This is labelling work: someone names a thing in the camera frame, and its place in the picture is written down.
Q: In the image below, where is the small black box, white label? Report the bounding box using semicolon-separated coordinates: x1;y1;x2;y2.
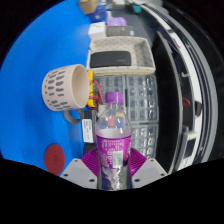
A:
81;111;97;144

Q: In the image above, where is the black shelf unit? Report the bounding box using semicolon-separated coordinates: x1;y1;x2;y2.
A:
151;3;221;174

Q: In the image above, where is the flat round red coaster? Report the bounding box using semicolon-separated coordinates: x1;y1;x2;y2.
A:
43;143;66;176

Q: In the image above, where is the beige patterned mug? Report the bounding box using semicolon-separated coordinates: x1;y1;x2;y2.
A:
41;63;92;124

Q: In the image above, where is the dark grey box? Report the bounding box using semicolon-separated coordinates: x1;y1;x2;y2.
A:
106;25;135;38

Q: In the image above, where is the cream perforated basket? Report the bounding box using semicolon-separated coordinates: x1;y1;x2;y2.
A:
85;35;157;77

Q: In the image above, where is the grey small-parts drawer cabinet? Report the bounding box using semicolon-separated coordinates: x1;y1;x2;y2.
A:
126;74;159;123
94;75;127;108
129;122;160;160

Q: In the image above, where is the blue box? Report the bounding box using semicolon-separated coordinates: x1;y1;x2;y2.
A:
89;6;108;24

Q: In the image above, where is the black rectangular device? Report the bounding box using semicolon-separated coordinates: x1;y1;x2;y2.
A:
89;50;133;69

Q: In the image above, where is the brown cardboard box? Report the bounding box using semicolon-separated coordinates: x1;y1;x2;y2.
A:
78;0;99;15

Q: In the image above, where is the clear bottle with purple label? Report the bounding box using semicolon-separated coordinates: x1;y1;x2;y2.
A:
94;91;133;192

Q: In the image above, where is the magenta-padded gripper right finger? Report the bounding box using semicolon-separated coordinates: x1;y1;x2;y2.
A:
127;147;168;190

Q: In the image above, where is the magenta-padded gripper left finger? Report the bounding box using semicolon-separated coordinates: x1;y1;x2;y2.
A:
59;147;100;190

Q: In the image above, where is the teal object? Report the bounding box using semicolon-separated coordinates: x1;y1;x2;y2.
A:
131;3;144;14

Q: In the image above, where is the yellow multimeter with leads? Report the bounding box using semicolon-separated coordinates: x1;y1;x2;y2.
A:
86;69;104;110

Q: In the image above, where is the purple box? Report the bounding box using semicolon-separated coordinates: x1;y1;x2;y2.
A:
105;16;128;28

